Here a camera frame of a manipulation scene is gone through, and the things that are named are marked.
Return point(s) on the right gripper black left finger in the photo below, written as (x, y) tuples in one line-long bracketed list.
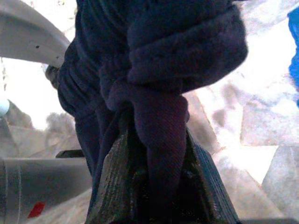
[(116, 182)]

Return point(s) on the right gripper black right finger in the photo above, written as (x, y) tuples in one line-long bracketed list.
[(208, 182)]

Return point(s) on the dark navy garment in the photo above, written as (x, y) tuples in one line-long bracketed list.
[(151, 70)]

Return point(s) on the robot right leg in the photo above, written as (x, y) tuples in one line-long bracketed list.
[(42, 186)]

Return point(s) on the blue t-shirt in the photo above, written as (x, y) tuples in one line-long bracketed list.
[(294, 46)]

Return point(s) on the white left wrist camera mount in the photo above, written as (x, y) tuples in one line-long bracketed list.
[(28, 35)]

